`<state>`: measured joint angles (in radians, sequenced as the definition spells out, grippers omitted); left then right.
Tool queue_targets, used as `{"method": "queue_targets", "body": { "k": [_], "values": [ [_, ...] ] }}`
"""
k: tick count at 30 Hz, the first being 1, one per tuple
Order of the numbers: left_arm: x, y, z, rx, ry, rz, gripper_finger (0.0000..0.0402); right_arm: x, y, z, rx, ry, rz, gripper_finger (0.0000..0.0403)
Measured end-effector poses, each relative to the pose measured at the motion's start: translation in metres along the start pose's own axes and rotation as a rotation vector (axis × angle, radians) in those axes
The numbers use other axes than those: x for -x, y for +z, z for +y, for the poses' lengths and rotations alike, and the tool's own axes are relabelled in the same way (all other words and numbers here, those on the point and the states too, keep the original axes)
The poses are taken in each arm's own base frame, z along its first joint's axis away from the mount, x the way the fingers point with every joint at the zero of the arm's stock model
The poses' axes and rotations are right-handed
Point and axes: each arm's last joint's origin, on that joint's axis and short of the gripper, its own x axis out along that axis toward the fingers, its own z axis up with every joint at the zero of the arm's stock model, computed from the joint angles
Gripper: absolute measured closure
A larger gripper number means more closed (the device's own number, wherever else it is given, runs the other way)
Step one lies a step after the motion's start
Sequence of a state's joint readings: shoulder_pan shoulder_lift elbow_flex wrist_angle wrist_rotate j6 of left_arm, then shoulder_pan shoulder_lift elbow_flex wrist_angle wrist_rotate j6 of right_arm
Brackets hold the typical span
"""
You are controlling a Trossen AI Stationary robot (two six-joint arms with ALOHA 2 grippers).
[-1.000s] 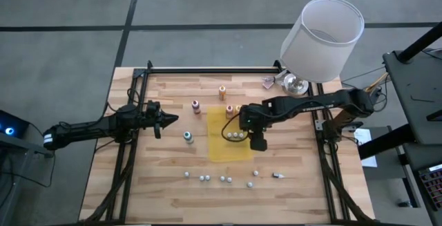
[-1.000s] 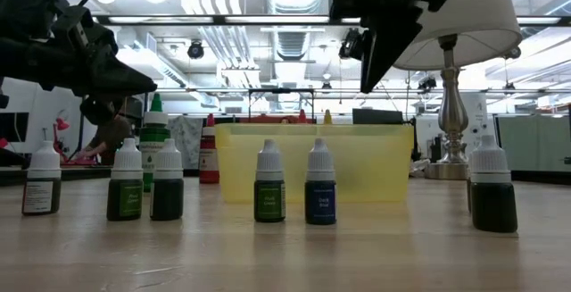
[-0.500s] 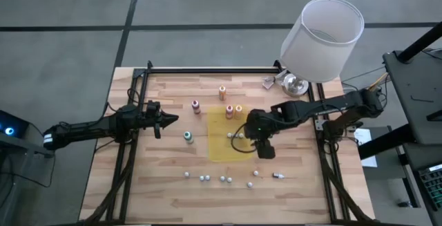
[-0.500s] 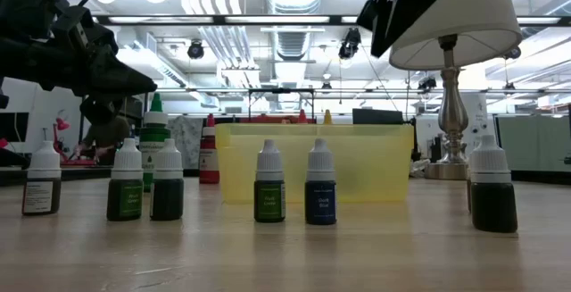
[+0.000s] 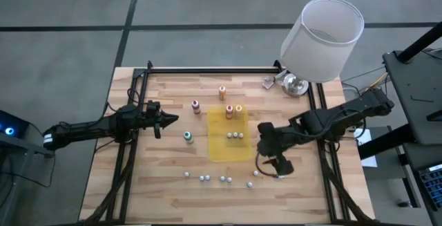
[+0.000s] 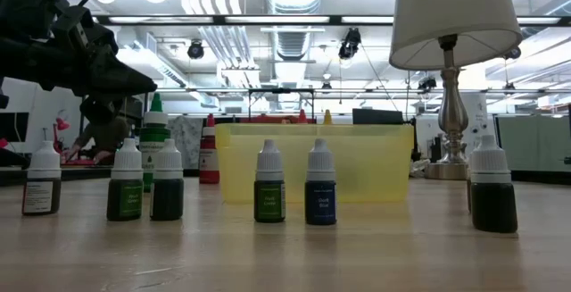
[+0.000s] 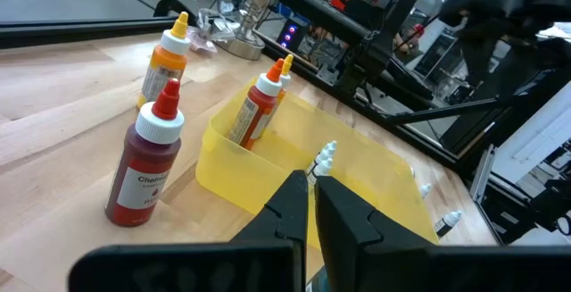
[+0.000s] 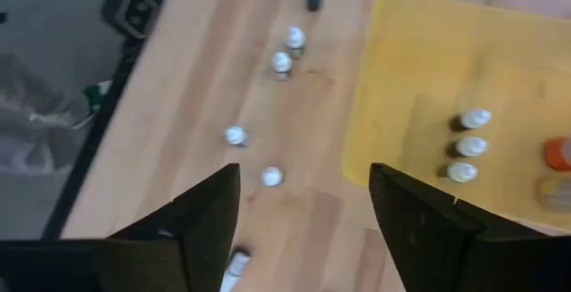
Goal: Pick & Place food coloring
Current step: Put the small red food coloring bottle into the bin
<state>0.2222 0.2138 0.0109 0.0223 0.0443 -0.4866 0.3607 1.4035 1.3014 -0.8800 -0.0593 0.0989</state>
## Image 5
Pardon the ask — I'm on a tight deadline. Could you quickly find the table lamp white shade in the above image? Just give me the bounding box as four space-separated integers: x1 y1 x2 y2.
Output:
279 0 365 98

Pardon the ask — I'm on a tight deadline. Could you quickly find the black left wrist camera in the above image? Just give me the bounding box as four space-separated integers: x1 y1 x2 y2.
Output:
144 100 162 116

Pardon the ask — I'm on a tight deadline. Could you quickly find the black computer with blue light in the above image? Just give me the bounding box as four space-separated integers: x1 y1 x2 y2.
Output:
0 109 30 140

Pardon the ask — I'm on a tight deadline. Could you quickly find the dark grey equipment cart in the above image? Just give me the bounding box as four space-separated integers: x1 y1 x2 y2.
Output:
357 21 442 226

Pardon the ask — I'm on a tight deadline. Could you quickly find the yellow cable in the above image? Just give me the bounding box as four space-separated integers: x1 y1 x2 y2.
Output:
365 72 390 94

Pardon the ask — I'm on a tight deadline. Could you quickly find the white paper sheet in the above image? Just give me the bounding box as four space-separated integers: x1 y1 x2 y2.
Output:
354 128 378 169

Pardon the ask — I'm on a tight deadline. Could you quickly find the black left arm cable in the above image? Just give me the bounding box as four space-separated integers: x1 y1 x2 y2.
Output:
103 86 144 116

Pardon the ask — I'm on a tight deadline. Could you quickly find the yellow translucent plastic bin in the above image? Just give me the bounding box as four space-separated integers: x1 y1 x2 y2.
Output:
206 104 255 163

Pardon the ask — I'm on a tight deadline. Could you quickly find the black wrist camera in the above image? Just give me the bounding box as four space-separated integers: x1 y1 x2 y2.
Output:
144 100 162 116
271 155 295 178

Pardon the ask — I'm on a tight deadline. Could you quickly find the small crumpled clear wrapper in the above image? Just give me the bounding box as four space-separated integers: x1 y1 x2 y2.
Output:
261 75 278 90

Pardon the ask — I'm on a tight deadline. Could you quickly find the black right camera cable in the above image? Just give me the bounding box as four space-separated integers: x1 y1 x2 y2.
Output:
255 151 279 179

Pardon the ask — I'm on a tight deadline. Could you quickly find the black aluminium rig frame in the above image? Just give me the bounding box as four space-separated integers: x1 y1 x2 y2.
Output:
82 59 367 225

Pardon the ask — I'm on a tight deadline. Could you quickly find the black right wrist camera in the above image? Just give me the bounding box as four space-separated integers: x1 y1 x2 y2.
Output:
271 155 295 178

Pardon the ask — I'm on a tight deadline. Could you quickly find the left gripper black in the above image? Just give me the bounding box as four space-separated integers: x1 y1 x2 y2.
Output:
140 111 180 140

